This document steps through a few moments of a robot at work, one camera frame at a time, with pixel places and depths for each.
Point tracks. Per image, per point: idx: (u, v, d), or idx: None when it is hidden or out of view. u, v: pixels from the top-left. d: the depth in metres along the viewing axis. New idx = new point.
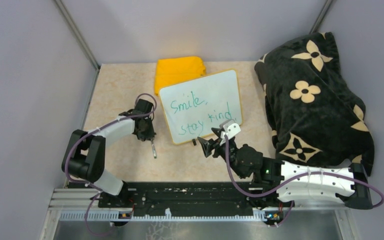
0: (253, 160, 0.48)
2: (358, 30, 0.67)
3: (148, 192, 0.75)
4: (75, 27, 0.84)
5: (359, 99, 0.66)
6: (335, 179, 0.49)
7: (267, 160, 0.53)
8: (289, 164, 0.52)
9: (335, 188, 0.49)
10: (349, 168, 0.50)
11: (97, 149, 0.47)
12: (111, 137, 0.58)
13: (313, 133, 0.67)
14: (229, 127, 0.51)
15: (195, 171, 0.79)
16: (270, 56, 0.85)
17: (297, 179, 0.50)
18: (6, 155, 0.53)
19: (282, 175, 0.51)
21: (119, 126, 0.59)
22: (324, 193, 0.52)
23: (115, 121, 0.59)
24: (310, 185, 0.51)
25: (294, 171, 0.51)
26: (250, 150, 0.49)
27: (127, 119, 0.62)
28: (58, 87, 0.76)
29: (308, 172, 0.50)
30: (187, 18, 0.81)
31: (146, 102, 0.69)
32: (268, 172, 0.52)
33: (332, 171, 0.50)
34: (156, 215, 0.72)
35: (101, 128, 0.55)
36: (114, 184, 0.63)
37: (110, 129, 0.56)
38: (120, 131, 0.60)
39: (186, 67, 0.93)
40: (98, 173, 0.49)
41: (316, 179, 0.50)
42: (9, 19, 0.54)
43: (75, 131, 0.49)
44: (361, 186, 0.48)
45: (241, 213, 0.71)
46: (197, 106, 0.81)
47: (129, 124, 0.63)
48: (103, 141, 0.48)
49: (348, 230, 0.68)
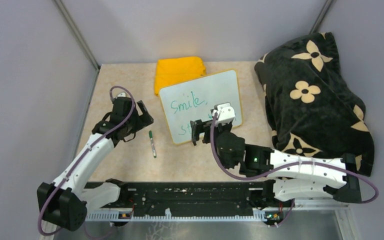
0: (233, 146, 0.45)
2: (358, 30, 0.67)
3: (148, 192, 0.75)
4: (75, 27, 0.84)
5: (359, 99, 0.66)
6: (327, 170, 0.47)
7: (255, 147, 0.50)
8: (278, 153, 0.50)
9: (327, 179, 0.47)
10: (341, 159, 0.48)
11: (68, 204, 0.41)
12: (89, 169, 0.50)
13: (313, 133, 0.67)
14: (224, 108, 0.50)
15: (195, 171, 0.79)
16: (270, 56, 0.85)
17: (286, 169, 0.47)
18: (6, 155, 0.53)
19: (271, 164, 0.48)
21: (92, 156, 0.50)
22: (313, 188, 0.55)
23: (86, 150, 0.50)
24: (300, 175, 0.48)
25: (283, 160, 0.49)
26: (233, 136, 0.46)
27: (102, 137, 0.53)
28: (58, 87, 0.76)
29: (299, 162, 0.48)
30: (187, 18, 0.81)
31: (125, 102, 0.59)
32: (256, 159, 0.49)
33: (324, 161, 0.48)
34: (156, 215, 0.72)
35: (70, 171, 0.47)
36: (109, 195, 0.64)
37: (81, 169, 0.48)
38: (96, 160, 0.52)
39: (187, 67, 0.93)
40: (80, 219, 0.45)
41: (307, 170, 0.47)
42: (9, 19, 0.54)
43: (41, 185, 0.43)
44: (352, 177, 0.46)
45: (241, 213, 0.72)
46: (197, 106, 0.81)
47: (108, 143, 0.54)
48: (73, 196, 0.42)
49: (348, 229, 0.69)
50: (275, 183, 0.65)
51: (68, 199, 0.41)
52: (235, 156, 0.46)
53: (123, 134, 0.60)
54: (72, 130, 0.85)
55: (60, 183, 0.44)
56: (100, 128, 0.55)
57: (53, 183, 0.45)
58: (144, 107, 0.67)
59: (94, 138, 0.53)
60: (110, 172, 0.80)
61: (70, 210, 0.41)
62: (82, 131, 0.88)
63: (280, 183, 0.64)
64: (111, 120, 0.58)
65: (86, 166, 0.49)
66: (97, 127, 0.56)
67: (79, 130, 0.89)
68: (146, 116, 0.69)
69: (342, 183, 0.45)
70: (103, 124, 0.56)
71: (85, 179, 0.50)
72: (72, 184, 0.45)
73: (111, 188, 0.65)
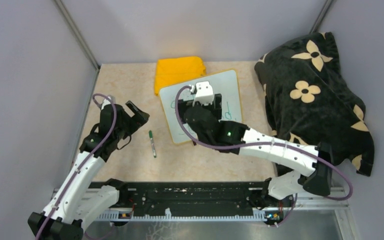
0: (197, 116, 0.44)
2: (358, 30, 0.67)
3: (148, 192, 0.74)
4: (75, 27, 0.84)
5: (359, 99, 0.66)
6: (298, 153, 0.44)
7: (231, 123, 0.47)
8: (253, 131, 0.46)
9: (296, 164, 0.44)
10: (316, 146, 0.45)
11: (60, 233, 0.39)
12: (82, 190, 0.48)
13: (313, 133, 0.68)
14: (201, 86, 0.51)
15: (195, 171, 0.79)
16: (270, 56, 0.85)
17: (257, 147, 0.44)
18: (6, 155, 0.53)
19: (243, 140, 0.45)
21: (81, 179, 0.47)
22: (292, 181, 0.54)
23: (74, 174, 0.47)
24: (271, 156, 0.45)
25: (257, 138, 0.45)
26: (202, 109, 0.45)
27: (91, 156, 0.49)
28: (58, 86, 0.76)
29: (271, 142, 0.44)
30: (187, 18, 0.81)
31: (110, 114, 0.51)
32: (230, 134, 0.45)
33: (297, 145, 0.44)
34: (156, 215, 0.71)
35: (59, 200, 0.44)
36: (108, 200, 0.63)
37: (70, 195, 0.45)
38: (87, 181, 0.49)
39: (187, 67, 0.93)
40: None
41: (278, 151, 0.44)
42: (9, 19, 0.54)
43: (30, 220, 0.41)
44: (322, 166, 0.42)
45: (240, 213, 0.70)
46: None
47: (97, 161, 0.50)
48: (63, 225, 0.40)
49: (348, 229, 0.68)
50: (271, 181, 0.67)
51: (59, 229, 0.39)
52: (202, 127, 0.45)
53: (115, 145, 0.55)
54: (72, 130, 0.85)
55: (50, 212, 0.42)
56: (87, 143, 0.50)
57: (44, 212, 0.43)
58: (134, 107, 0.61)
59: (82, 157, 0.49)
60: (110, 171, 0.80)
61: (63, 237, 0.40)
62: (82, 131, 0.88)
63: (273, 181, 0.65)
64: (99, 131, 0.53)
65: (77, 189, 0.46)
66: (84, 143, 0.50)
67: (79, 130, 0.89)
68: (139, 116, 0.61)
69: (311, 170, 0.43)
70: (90, 139, 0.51)
71: (78, 203, 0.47)
72: (62, 212, 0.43)
73: (108, 194, 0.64)
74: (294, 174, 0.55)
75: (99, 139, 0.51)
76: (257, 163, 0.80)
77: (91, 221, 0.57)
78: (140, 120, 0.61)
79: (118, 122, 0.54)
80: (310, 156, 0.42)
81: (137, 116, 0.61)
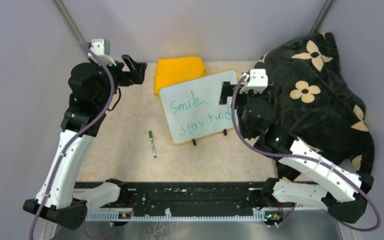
0: (262, 113, 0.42)
2: (358, 30, 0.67)
3: (148, 192, 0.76)
4: (75, 27, 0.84)
5: (359, 99, 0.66)
6: (341, 179, 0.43)
7: (283, 129, 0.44)
8: (302, 143, 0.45)
9: (336, 188, 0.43)
10: (359, 176, 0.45)
11: (56, 220, 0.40)
12: (73, 170, 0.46)
13: (313, 132, 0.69)
14: (256, 74, 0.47)
15: (195, 171, 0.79)
16: (270, 56, 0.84)
17: (302, 162, 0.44)
18: (3, 156, 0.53)
19: (291, 150, 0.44)
21: (69, 162, 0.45)
22: (311, 196, 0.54)
23: (60, 157, 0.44)
24: (313, 173, 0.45)
25: (304, 152, 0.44)
26: (264, 104, 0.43)
27: (75, 137, 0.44)
28: (58, 87, 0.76)
29: (319, 159, 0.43)
30: (187, 18, 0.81)
31: (79, 83, 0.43)
32: (278, 139, 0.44)
33: (342, 171, 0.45)
34: (156, 215, 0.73)
35: (49, 187, 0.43)
36: (109, 194, 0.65)
37: (60, 181, 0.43)
38: (77, 160, 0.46)
39: (187, 68, 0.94)
40: (80, 218, 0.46)
41: (323, 171, 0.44)
42: (9, 20, 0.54)
43: (26, 208, 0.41)
44: (361, 199, 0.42)
45: (240, 213, 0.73)
46: (197, 106, 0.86)
47: (84, 140, 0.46)
48: (57, 213, 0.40)
49: (348, 230, 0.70)
50: (278, 182, 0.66)
51: (55, 216, 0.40)
52: (258, 125, 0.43)
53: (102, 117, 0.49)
54: None
55: (42, 200, 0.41)
56: (70, 120, 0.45)
57: (37, 200, 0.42)
58: (132, 65, 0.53)
59: (67, 138, 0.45)
60: (110, 171, 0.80)
61: (61, 222, 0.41)
62: None
63: (282, 184, 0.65)
64: (79, 103, 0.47)
65: (66, 173, 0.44)
66: (65, 120, 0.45)
67: None
68: (137, 76, 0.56)
69: (350, 198, 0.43)
70: (71, 115, 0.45)
71: (72, 184, 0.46)
72: (55, 200, 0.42)
73: (110, 191, 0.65)
74: (316, 190, 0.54)
75: (80, 114, 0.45)
76: (257, 163, 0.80)
77: (92, 210, 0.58)
78: (136, 79, 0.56)
79: (94, 87, 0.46)
80: (353, 187, 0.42)
81: (133, 74, 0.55)
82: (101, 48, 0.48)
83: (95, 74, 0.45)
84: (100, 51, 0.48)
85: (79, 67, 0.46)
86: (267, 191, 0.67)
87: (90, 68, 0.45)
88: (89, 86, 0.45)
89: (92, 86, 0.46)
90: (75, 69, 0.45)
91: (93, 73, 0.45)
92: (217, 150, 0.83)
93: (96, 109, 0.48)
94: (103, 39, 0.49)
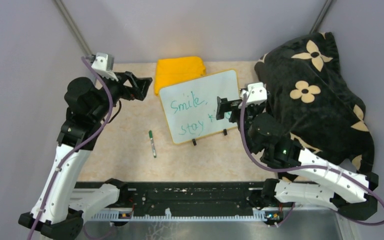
0: (271, 130, 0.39)
2: (358, 30, 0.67)
3: (148, 192, 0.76)
4: (75, 27, 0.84)
5: (359, 99, 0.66)
6: (350, 182, 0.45)
7: (290, 142, 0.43)
8: (308, 152, 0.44)
9: (346, 191, 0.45)
10: (365, 176, 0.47)
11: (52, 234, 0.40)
12: (69, 184, 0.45)
13: (313, 132, 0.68)
14: (255, 89, 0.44)
15: (195, 171, 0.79)
16: (270, 56, 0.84)
17: (312, 171, 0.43)
18: (4, 156, 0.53)
19: (299, 161, 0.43)
21: (65, 177, 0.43)
22: (319, 197, 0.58)
23: (55, 173, 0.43)
24: (322, 179, 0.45)
25: (312, 161, 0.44)
26: (272, 120, 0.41)
27: (72, 153, 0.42)
28: (58, 87, 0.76)
29: (327, 166, 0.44)
30: (187, 18, 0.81)
31: (76, 99, 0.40)
32: (286, 152, 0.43)
33: (349, 174, 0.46)
34: (156, 215, 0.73)
35: (43, 203, 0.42)
36: (109, 197, 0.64)
37: (55, 196, 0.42)
38: (74, 173, 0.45)
39: (186, 67, 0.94)
40: (76, 231, 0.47)
41: (332, 178, 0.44)
42: (9, 20, 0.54)
43: (20, 221, 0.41)
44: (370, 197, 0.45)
45: (240, 213, 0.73)
46: (197, 106, 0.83)
47: (80, 154, 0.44)
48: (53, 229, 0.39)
49: (348, 230, 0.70)
50: (278, 183, 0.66)
51: (50, 231, 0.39)
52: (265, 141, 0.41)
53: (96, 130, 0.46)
54: None
55: (37, 216, 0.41)
56: (66, 134, 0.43)
57: (32, 214, 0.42)
58: (134, 82, 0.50)
59: (63, 152, 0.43)
60: (110, 171, 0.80)
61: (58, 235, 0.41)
62: None
63: (284, 184, 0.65)
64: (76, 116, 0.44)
65: (61, 189, 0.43)
66: (61, 135, 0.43)
67: None
68: (138, 92, 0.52)
69: (361, 199, 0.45)
70: (68, 129, 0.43)
71: (67, 198, 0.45)
72: (50, 215, 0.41)
73: (110, 193, 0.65)
74: (322, 190, 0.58)
75: (77, 127, 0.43)
76: None
77: (93, 213, 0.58)
78: (138, 96, 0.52)
79: (91, 101, 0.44)
80: (363, 189, 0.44)
81: (134, 90, 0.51)
82: (104, 64, 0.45)
83: (92, 88, 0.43)
84: (103, 66, 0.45)
85: (75, 81, 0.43)
86: (267, 194, 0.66)
87: (86, 82, 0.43)
88: (85, 100, 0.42)
89: (89, 101, 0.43)
90: (70, 83, 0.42)
91: (90, 88, 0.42)
92: (217, 150, 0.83)
93: (93, 123, 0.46)
94: (107, 54, 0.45)
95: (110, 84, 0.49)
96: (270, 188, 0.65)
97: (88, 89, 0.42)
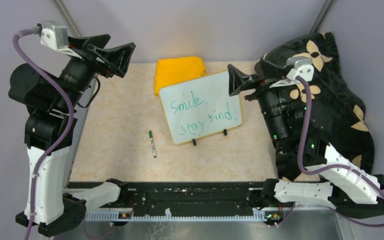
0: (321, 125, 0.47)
2: (358, 30, 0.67)
3: (148, 192, 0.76)
4: (75, 27, 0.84)
5: (359, 99, 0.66)
6: (367, 185, 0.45)
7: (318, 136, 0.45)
8: (333, 149, 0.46)
9: (361, 193, 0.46)
10: (377, 178, 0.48)
11: (49, 233, 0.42)
12: (55, 183, 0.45)
13: None
14: (304, 70, 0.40)
15: (195, 171, 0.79)
16: (270, 56, 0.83)
17: (335, 169, 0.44)
18: (2, 156, 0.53)
19: (326, 158, 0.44)
21: (46, 180, 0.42)
22: (317, 196, 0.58)
23: (32, 179, 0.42)
24: (342, 179, 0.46)
25: (336, 159, 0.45)
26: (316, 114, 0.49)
27: (44, 157, 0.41)
28: None
29: (349, 167, 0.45)
30: (186, 17, 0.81)
31: (25, 99, 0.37)
32: (313, 146, 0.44)
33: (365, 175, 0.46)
34: (157, 215, 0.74)
35: (32, 207, 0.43)
36: (110, 194, 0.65)
37: (42, 200, 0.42)
38: (56, 172, 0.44)
39: (187, 67, 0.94)
40: (79, 217, 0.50)
41: (352, 178, 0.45)
42: (7, 19, 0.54)
43: (17, 219, 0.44)
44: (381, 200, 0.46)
45: (241, 213, 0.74)
46: (197, 106, 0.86)
47: (55, 156, 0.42)
48: (48, 231, 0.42)
49: (348, 230, 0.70)
50: (278, 183, 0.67)
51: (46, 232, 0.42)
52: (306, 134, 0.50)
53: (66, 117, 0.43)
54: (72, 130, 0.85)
55: (31, 218, 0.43)
56: (32, 135, 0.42)
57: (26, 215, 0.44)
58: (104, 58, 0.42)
59: (35, 156, 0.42)
60: (110, 171, 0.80)
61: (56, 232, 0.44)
62: (82, 131, 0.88)
63: (283, 184, 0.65)
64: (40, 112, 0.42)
65: (46, 193, 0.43)
66: (28, 136, 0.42)
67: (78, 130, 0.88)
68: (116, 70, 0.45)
69: (373, 203, 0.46)
70: (33, 130, 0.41)
71: (59, 196, 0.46)
72: (42, 217, 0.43)
73: (110, 189, 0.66)
74: (321, 189, 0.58)
75: (43, 125, 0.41)
76: (257, 163, 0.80)
77: (91, 209, 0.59)
78: (115, 72, 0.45)
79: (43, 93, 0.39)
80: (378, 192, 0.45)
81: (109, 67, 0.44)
82: (52, 40, 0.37)
83: (41, 80, 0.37)
84: (53, 44, 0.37)
85: (21, 73, 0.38)
86: (268, 194, 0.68)
87: (32, 72, 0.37)
88: (34, 95, 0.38)
89: (45, 94, 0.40)
90: (16, 73, 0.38)
91: (39, 81, 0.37)
92: (217, 150, 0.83)
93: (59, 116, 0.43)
94: (54, 27, 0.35)
95: (79, 61, 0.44)
96: (269, 187, 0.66)
97: (37, 82, 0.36)
